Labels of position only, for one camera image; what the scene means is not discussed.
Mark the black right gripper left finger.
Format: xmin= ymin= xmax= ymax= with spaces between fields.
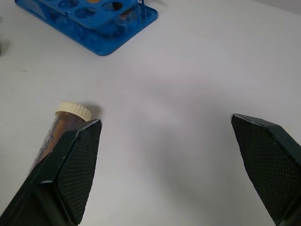
xmin=0 ymin=119 xmax=103 ymax=226

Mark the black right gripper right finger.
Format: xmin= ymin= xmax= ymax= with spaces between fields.
xmin=230 ymin=113 xmax=301 ymax=226

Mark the brown tube with cream cap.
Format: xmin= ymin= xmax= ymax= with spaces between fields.
xmin=27 ymin=101 xmax=92 ymax=176

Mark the blue plastic test tube rack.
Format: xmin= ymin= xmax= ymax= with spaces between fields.
xmin=14 ymin=0 xmax=159 ymax=57

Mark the clear plastic tube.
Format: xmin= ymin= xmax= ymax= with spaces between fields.
xmin=103 ymin=1 xmax=139 ymax=38

